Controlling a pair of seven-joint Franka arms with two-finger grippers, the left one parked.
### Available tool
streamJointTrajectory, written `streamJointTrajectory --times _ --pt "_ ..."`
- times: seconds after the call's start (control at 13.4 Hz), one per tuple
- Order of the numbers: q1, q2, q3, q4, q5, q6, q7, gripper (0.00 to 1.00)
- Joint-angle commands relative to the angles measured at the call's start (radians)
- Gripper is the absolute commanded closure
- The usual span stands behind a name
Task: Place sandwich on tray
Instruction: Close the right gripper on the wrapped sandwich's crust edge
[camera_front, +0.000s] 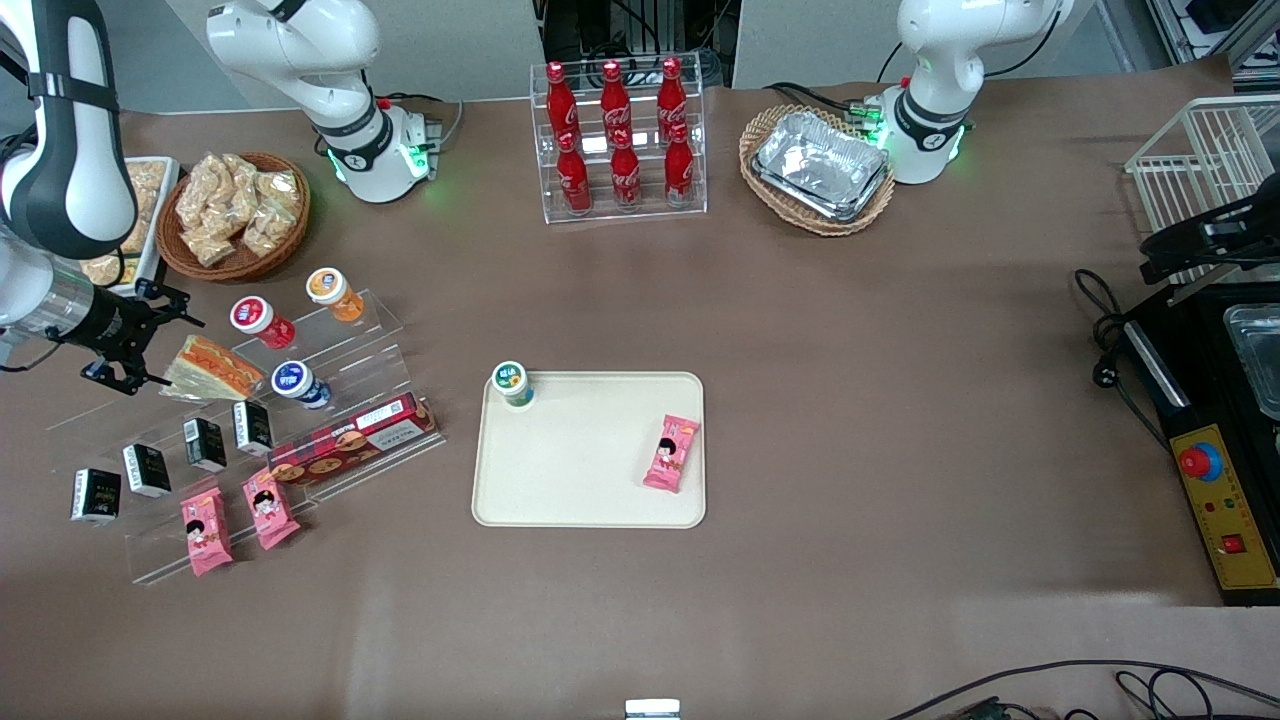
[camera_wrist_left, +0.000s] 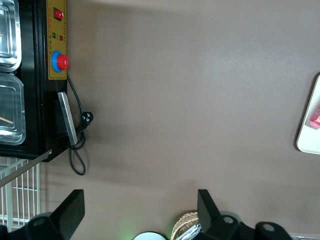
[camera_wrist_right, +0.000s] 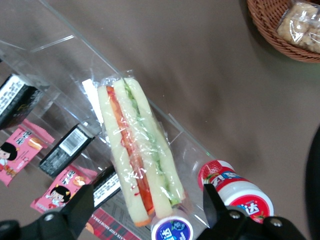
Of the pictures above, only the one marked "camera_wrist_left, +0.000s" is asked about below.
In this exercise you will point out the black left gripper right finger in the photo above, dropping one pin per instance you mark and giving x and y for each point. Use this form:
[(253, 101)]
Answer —
[(212, 222)]

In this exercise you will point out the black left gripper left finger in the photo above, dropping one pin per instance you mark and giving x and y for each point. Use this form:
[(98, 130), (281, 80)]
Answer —
[(67, 217)]

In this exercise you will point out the beige plastic tray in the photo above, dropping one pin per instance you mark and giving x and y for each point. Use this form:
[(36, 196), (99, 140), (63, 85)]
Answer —
[(310, 140)]

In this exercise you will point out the aluminium foil container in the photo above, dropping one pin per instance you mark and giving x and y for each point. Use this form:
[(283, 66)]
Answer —
[(191, 232)]

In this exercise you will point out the light wicker basket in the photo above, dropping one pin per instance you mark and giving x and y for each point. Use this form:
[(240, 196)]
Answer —
[(183, 222)]

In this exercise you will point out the clear metal rimmed food container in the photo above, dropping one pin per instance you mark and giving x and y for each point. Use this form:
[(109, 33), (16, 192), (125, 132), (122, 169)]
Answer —
[(11, 110), (8, 32)]

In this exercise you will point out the black sealing machine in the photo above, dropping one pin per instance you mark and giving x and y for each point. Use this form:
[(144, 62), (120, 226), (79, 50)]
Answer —
[(32, 100)]

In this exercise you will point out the pink cartoon snack packet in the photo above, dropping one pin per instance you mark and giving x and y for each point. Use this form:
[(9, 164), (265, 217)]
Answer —
[(315, 120)]

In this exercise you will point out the red emergency stop button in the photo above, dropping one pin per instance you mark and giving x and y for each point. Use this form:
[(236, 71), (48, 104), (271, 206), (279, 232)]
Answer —
[(61, 62)]

